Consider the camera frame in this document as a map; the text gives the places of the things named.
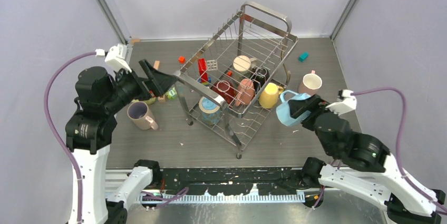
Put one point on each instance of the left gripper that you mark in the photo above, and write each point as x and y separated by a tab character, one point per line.
157	84

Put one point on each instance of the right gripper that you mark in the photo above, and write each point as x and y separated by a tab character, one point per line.
313	103

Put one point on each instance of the light blue faceted mug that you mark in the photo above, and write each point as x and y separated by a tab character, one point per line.
283	110

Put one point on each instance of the pale yellow faceted mug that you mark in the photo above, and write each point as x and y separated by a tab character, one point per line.
149	101

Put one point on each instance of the pink faceted mug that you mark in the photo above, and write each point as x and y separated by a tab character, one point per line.
310	83

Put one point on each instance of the iridescent pink mug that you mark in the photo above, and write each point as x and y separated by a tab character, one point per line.
140	114

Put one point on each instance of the black mug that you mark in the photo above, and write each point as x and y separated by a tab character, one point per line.
259	77

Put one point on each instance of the salmon pink mug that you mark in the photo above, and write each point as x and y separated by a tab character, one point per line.
245	92

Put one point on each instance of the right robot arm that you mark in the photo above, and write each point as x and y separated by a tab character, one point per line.
393	190

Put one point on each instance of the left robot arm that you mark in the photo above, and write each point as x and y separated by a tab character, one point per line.
100	97

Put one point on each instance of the green toy cube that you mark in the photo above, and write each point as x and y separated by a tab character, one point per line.
172	94

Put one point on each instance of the long wooden block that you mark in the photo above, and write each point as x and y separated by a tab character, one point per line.
156	65

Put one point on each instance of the small orange cube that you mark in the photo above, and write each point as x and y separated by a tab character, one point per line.
182	60

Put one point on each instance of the red block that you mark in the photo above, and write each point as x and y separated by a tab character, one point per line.
202	69

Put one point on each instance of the teal block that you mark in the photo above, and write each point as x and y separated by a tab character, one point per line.
303	56

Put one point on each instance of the blue butterfly mug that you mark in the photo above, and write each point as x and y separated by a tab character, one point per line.
210	112

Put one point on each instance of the dark red mug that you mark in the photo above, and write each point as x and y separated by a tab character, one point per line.
225	89

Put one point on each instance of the cream mug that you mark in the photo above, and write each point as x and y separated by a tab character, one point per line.
244	64

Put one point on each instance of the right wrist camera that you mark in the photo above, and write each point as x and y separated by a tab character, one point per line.
346	102

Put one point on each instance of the steel wire dish rack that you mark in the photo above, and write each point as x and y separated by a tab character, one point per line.
256	31

